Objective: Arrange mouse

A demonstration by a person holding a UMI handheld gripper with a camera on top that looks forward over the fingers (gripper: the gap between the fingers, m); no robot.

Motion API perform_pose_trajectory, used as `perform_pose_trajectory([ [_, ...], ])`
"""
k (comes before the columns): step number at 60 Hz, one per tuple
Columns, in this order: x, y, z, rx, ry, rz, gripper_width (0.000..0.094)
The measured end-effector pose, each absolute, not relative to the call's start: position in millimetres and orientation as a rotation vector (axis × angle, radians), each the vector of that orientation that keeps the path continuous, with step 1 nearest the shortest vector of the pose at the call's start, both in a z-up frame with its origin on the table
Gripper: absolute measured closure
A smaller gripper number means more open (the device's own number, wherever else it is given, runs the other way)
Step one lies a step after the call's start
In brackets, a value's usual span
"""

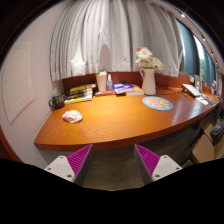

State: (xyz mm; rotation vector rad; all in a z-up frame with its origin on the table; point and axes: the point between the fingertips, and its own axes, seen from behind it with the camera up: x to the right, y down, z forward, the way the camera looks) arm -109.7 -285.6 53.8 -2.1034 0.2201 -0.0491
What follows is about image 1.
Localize white pleated curtain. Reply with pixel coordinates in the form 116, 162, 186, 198
49, 0, 184, 82

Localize pink computer mouse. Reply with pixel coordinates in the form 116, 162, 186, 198
62, 109, 83, 124

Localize red notebook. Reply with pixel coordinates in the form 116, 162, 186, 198
94, 90, 116, 97

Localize white ceramic vase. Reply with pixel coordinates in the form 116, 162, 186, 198
139, 67, 157, 96

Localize dark green mug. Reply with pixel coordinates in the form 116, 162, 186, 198
48, 92, 66, 110

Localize white book with yellow spine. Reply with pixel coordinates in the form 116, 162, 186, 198
64, 95, 94, 105

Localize yellow-covered book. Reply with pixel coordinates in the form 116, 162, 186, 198
69, 83, 97, 93

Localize round blue-rimmed mouse pad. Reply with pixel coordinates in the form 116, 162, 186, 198
142, 95, 174, 112

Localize black-spined book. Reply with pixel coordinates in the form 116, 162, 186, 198
64, 91, 94, 100
65, 88, 94, 97

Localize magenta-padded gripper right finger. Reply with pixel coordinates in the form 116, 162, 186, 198
133, 143, 184, 186

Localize white paper sheet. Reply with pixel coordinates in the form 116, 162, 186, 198
195, 95, 210, 106

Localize blue-covered book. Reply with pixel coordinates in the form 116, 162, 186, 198
112, 82, 137, 95

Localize white flat device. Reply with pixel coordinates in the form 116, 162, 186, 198
181, 83, 202, 98

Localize tan wooden chair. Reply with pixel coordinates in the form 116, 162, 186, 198
190, 121, 224, 165

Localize white lidded tumbler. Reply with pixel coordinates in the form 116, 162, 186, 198
95, 70, 108, 93

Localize orange-covered book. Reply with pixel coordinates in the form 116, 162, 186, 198
125, 85, 145, 97

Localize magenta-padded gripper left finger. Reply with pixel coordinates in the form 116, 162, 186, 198
43, 143, 94, 187

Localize white flower bouquet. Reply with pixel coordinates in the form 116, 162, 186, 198
134, 46, 165, 72

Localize black cable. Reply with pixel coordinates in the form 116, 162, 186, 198
155, 87, 183, 96

